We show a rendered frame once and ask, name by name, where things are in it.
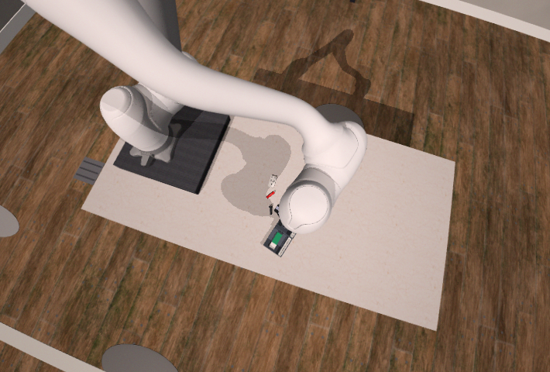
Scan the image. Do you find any green and white eraser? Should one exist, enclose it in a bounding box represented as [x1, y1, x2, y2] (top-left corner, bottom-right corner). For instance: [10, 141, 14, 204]
[270, 232, 282, 249]

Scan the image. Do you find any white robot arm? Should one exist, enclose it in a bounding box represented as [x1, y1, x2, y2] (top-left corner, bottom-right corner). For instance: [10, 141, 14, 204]
[21, 0, 367, 234]

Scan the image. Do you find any dark grey bin rack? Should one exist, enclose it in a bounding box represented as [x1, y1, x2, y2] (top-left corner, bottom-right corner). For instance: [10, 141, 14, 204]
[264, 220, 297, 257]

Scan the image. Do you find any white domino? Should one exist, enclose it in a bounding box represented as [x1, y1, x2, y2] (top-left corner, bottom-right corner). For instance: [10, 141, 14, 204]
[268, 176, 277, 188]

